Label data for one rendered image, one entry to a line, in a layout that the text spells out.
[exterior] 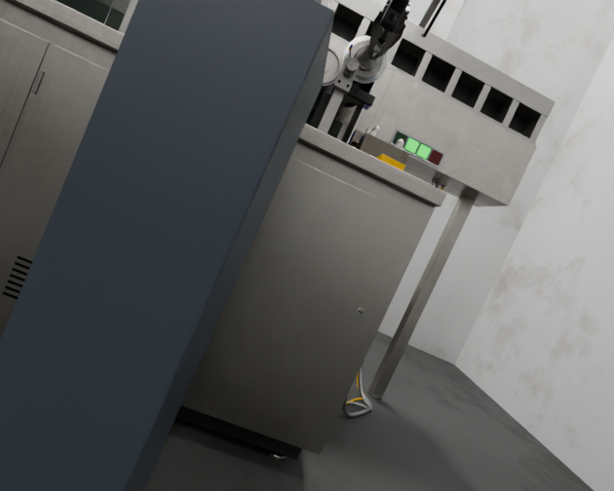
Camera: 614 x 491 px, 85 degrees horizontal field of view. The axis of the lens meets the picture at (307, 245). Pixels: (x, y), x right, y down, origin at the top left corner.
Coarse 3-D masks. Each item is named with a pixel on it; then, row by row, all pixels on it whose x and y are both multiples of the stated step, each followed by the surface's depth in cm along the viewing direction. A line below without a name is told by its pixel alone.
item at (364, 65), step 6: (360, 48) 107; (366, 48) 107; (360, 54) 107; (366, 54) 108; (360, 60) 108; (366, 60) 108; (372, 60) 108; (360, 66) 108; (366, 66) 108; (372, 66) 108
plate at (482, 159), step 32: (128, 0) 131; (384, 96) 144; (416, 96) 145; (384, 128) 145; (416, 128) 147; (448, 128) 148; (480, 128) 149; (416, 160) 148; (448, 160) 149; (480, 160) 151; (512, 160) 152; (448, 192) 175; (480, 192) 152; (512, 192) 154
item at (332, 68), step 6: (330, 48) 108; (330, 54) 109; (336, 54) 109; (330, 60) 109; (336, 60) 109; (330, 66) 109; (336, 66) 110; (330, 72) 110; (336, 72) 110; (324, 78) 110; (330, 78) 110
